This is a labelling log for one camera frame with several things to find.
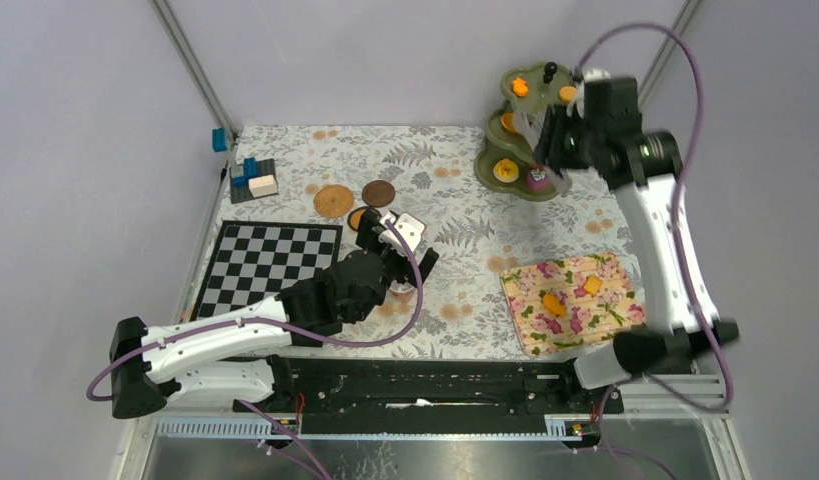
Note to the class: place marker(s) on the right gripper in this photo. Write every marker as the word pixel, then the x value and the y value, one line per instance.
pixel 555 122

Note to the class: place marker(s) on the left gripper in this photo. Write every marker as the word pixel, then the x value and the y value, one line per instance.
pixel 369 238

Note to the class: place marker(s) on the round orange biscuit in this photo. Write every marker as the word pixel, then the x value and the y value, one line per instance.
pixel 567 94

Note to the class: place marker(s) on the purple candy packet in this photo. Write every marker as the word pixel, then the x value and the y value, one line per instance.
pixel 538 179

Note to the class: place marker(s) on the orange bear cookie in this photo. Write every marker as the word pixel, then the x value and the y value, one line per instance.
pixel 520 87

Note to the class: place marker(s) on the yellow frosted donut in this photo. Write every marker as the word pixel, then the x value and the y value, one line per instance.
pixel 506 171

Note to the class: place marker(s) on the metal tongs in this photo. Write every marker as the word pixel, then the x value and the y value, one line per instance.
pixel 530 127

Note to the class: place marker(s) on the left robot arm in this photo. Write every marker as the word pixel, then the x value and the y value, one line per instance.
pixel 209 362

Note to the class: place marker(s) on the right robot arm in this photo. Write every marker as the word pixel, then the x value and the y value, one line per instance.
pixel 681 321

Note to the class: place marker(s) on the black orange face coaster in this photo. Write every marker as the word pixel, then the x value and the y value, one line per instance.
pixel 355 216

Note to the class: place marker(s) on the dark brown round coaster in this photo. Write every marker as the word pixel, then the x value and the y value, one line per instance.
pixel 378 193

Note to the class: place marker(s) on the green three-tier serving stand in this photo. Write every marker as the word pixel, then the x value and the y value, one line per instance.
pixel 545 79

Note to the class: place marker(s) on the floral tablecloth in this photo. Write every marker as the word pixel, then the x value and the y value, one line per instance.
pixel 478 233

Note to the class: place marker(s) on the square yellow cracker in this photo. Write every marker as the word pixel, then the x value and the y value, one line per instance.
pixel 592 285

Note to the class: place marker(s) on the black white chessboard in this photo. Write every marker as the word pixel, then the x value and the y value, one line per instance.
pixel 253 260

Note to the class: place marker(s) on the toy block set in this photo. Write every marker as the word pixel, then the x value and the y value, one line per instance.
pixel 252 179

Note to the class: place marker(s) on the small orange cookie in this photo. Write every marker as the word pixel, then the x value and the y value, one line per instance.
pixel 553 305

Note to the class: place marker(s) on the floral snack tray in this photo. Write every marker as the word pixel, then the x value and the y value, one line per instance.
pixel 590 320

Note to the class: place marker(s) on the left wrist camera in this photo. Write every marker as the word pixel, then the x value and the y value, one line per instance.
pixel 411 230

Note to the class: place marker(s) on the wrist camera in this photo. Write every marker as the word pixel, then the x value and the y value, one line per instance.
pixel 411 230
pixel 582 77

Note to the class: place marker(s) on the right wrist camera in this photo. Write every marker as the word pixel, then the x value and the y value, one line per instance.
pixel 582 77

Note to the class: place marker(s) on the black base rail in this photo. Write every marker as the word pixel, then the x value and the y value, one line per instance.
pixel 429 397

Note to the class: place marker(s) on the blue clip on frame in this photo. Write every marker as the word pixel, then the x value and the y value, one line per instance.
pixel 220 140

